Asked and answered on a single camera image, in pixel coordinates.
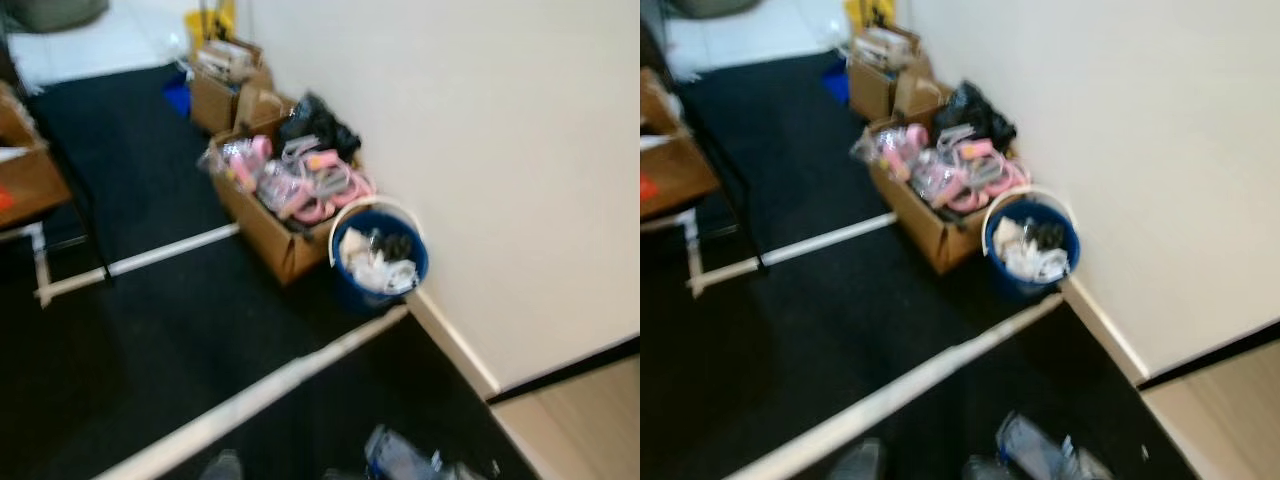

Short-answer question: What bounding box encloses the clear plastic bottle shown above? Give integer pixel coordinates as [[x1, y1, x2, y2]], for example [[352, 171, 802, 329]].
[[363, 423, 486, 480], [995, 412, 1113, 480]]

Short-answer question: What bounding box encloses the white crumpled paper trash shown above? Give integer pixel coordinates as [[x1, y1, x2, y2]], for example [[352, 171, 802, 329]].
[[993, 218, 1071, 284], [338, 228, 416, 296]]

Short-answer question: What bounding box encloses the blue plastic rubbish bucket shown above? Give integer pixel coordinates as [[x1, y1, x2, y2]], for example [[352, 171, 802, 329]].
[[982, 187, 1081, 299], [327, 195, 431, 313]]

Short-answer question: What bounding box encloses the cardboard box with orange label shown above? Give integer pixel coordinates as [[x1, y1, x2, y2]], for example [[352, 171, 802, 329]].
[[640, 68, 721, 221], [0, 80, 73, 229]]

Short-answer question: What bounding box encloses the black metal leg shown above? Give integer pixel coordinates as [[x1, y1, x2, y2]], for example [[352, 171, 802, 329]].
[[40, 130, 113, 283], [690, 110, 769, 273]]

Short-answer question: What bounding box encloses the short white floor strip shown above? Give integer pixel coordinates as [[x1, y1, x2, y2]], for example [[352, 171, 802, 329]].
[[690, 212, 898, 296], [35, 222, 241, 303]]

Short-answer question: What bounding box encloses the white skirting board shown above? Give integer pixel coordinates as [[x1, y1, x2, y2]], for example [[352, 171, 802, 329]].
[[1060, 275, 1151, 386], [403, 288, 501, 401]]

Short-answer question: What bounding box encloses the grey beanbag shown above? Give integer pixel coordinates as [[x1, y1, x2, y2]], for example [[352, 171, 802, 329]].
[[672, 0, 763, 19], [8, 0, 111, 33]]

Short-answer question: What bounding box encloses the small blue object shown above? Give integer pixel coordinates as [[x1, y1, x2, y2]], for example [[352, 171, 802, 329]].
[[822, 55, 851, 106], [163, 70, 193, 119]]

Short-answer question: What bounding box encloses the cardboard box with papers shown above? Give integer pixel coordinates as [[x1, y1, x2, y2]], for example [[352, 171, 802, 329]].
[[188, 38, 273, 136], [848, 28, 933, 123]]

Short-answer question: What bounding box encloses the small pink packaged toy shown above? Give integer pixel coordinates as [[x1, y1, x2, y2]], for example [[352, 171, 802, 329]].
[[225, 135, 273, 191], [880, 125, 929, 183]]

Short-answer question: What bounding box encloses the large cardboard box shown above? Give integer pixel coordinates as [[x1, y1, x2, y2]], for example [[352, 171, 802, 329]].
[[208, 125, 346, 288], [865, 118, 1001, 276]]

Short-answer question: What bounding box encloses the long white floor strip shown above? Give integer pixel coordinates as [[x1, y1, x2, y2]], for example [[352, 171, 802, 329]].
[[725, 293, 1066, 480], [95, 303, 411, 480]]

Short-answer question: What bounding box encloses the grey robot left foot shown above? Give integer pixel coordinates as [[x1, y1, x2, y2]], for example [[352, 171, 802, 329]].
[[200, 450, 244, 480], [830, 438, 888, 480]]

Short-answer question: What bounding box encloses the stack of white papers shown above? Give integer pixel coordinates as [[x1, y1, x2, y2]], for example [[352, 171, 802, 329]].
[[855, 28, 916, 71], [197, 40, 256, 83]]

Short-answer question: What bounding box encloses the small open cardboard box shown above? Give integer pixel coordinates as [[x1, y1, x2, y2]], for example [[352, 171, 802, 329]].
[[893, 75, 956, 126], [232, 85, 299, 136]]

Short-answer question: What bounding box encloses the yellow plastic sign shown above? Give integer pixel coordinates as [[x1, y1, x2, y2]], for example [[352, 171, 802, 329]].
[[845, 0, 891, 31], [190, 0, 238, 46]]

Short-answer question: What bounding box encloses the large pink packaged toy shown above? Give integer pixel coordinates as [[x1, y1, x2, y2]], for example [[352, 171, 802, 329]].
[[260, 140, 376, 226], [915, 130, 1031, 216]]

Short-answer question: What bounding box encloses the black plastic bag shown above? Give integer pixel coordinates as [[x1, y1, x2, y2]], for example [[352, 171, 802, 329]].
[[935, 80, 1019, 151], [278, 92, 363, 161]]

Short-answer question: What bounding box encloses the white frame leg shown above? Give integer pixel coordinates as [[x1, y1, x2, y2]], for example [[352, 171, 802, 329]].
[[640, 210, 706, 299], [0, 222, 56, 309]]

